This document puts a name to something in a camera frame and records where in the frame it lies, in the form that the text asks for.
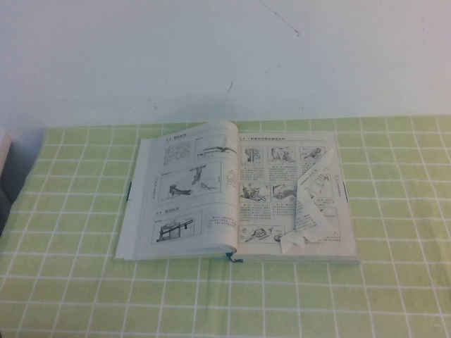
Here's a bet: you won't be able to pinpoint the white hardcover book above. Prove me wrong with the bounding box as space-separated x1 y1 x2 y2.
113 120 361 265

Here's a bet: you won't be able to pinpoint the green checked tablecloth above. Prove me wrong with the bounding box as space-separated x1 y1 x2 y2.
0 115 451 338

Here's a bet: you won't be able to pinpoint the white board panel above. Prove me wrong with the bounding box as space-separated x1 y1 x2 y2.
0 129 14 186

